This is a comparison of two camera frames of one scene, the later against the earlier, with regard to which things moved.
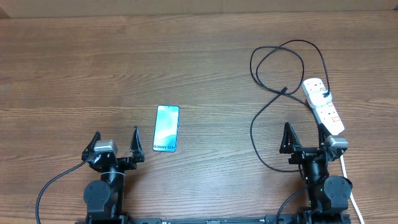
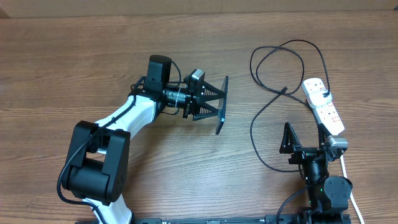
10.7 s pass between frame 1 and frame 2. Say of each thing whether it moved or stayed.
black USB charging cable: stayed
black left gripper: moved
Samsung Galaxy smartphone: moved
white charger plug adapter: stayed
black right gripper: stayed
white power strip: stayed
